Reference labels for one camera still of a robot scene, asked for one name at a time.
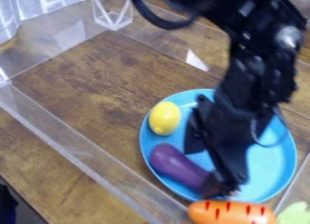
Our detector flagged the yellow toy lemon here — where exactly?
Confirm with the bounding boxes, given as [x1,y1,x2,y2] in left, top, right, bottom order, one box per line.
[148,102,182,136]

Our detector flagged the green carrot leaves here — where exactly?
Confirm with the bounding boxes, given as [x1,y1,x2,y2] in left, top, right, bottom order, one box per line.
[278,201,310,224]

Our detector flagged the clear acrylic enclosure wall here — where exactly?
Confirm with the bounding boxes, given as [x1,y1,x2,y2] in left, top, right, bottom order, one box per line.
[0,0,229,224]

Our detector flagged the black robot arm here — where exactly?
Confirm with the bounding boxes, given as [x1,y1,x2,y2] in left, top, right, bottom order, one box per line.
[166,0,306,198]

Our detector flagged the purple toy eggplant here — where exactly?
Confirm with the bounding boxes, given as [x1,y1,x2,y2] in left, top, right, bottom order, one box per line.
[148,142,211,192]

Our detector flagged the white patterned curtain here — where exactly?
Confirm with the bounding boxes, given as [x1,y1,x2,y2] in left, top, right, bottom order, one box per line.
[0,0,86,44]

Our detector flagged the orange toy carrot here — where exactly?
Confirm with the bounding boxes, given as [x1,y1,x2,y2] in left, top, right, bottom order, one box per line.
[187,200,278,224]

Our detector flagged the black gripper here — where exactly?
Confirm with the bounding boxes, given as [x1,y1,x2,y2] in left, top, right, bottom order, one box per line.
[183,88,277,200]

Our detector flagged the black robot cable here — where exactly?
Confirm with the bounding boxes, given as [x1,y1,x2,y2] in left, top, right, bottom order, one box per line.
[126,0,203,31]

